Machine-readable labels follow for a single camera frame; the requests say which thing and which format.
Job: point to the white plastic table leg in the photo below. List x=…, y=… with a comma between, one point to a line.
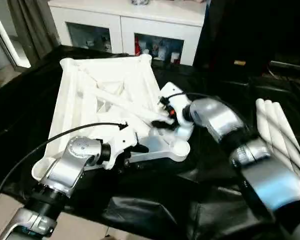
x=130, y=106
x=285, y=125
x=272, y=120
x=261, y=117

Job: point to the white plastic table top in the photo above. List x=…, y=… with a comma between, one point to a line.
x=72, y=112

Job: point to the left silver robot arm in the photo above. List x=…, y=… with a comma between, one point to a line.
x=72, y=155

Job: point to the black shiny mat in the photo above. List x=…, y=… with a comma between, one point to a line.
x=140, y=200

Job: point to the small red packet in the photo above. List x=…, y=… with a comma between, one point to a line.
x=137, y=47

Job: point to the small pale label tag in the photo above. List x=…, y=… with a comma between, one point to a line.
x=240, y=62

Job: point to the white glass-door cabinet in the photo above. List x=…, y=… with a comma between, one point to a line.
x=140, y=15

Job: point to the black backdrop cloth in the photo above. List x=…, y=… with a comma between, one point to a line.
x=252, y=25

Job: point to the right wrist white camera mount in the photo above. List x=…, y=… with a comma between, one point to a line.
x=180, y=100

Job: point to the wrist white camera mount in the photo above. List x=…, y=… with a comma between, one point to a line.
x=180, y=100
x=122, y=140

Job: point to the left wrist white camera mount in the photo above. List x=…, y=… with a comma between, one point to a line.
x=122, y=140

